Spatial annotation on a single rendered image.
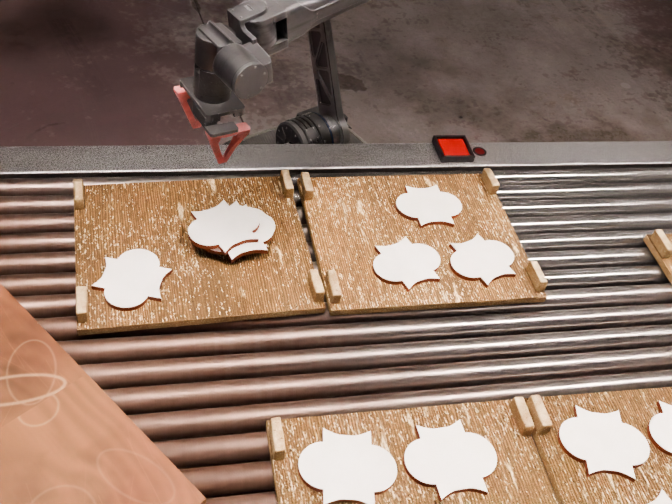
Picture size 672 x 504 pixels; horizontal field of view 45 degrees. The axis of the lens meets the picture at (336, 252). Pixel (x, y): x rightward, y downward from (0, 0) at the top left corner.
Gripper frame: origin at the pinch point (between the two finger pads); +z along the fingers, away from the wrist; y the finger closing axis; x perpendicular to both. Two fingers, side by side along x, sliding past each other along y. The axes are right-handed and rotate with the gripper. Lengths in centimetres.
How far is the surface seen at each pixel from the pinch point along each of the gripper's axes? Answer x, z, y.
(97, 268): 19.1, 23.3, 1.2
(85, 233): 18.1, 23.3, 10.0
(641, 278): -75, 24, -41
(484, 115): -188, 113, 107
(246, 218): -7.8, 18.8, -1.2
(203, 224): 0.0, 19.0, 0.4
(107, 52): -54, 116, 205
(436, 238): -41.1, 22.1, -16.6
